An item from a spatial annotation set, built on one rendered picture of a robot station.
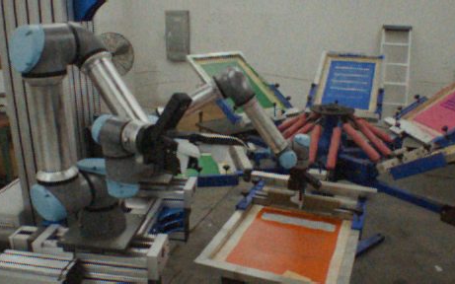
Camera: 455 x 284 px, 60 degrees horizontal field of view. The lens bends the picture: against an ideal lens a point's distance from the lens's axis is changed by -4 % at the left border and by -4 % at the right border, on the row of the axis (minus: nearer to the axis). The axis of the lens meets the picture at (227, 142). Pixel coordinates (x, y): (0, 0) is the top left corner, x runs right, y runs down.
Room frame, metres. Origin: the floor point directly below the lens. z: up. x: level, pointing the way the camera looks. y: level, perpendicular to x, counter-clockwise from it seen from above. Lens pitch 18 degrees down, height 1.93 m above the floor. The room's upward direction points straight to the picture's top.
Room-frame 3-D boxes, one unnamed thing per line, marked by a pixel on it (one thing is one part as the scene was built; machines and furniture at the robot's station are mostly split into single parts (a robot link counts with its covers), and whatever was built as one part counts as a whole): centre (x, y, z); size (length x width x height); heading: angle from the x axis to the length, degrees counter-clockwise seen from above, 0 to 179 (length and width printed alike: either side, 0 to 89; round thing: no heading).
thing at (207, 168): (2.48, 0.21, 1.05); 1.08 x 0.61 x 0.23; 98
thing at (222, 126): (3.14, -0.28, 0.91); 1.34 x 0.40 x 0.08; 38
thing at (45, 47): (1.05, 0.47, 1.63); 0.15 x 0.12 x 0.55; 147
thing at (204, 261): (1.63, -0.29, 0.97); 0.79 x 0.58 x 0.04; 158
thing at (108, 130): (0.91, 0.25, 1.65); 0.11 x 0.08 x 0.09; 57
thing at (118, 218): (1.17, 0.40, 1.31); 0.15 x 0.15 x 0.10
